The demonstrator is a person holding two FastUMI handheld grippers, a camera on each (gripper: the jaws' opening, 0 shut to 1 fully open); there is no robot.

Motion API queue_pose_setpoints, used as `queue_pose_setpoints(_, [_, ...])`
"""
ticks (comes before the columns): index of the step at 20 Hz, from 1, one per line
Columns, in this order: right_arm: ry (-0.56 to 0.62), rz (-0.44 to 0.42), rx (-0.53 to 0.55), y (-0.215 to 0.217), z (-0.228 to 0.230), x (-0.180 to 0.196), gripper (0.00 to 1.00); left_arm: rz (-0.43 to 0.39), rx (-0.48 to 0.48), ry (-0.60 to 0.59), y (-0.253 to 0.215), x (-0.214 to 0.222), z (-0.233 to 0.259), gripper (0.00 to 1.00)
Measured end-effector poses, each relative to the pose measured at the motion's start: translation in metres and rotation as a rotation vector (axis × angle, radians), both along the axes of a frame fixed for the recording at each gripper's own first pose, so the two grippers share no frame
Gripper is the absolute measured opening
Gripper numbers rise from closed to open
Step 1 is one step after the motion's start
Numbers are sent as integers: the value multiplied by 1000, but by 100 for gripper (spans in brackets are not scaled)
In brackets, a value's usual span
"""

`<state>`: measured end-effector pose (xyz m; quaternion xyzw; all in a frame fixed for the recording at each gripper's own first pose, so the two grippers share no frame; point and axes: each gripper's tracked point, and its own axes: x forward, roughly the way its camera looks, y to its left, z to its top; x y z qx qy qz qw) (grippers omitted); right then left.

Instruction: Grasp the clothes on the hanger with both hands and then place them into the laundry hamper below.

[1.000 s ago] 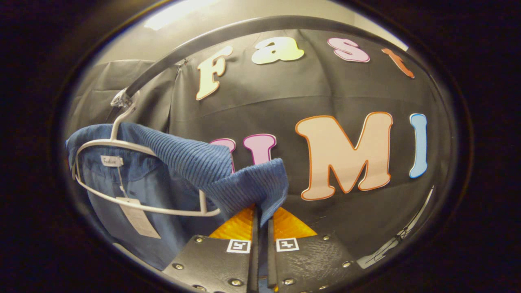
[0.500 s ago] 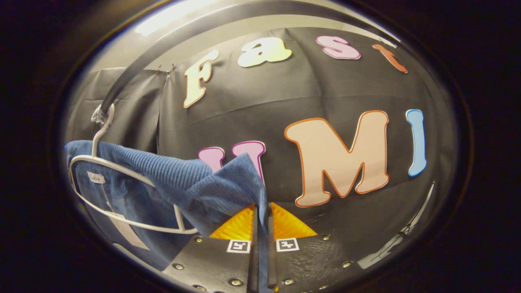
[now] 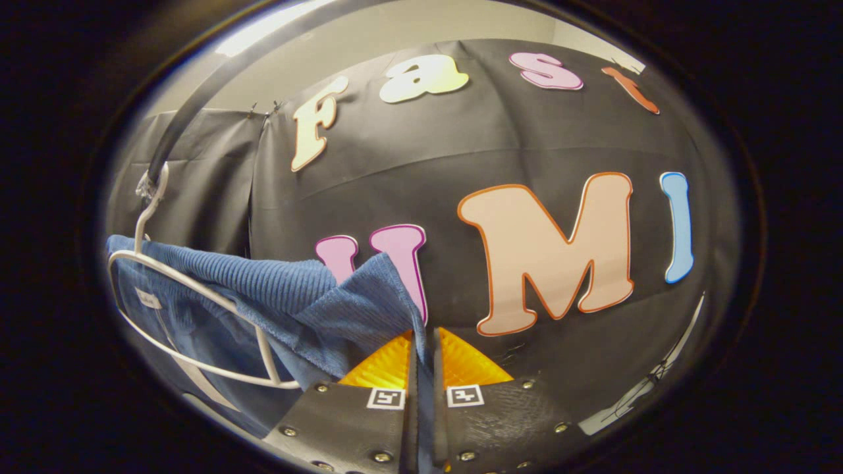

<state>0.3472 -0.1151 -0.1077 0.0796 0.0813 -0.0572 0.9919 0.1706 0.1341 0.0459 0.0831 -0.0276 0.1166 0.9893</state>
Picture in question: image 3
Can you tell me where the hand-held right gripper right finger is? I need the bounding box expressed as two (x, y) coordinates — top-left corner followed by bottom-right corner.
(431, 327), (587, 474)

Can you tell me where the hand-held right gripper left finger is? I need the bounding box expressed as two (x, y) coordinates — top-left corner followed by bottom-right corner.
(263, 329), (419, 474)

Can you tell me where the blue corduroy jacket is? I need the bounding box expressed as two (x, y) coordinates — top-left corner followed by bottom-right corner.
(105, 235), (437, 473)

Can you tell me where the white clothes hanger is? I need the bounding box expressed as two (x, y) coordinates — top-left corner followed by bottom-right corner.
(107, 161), (302, 390)

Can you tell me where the black clothes rack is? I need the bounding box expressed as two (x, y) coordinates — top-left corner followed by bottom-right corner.
(145, 0), (356, 188)

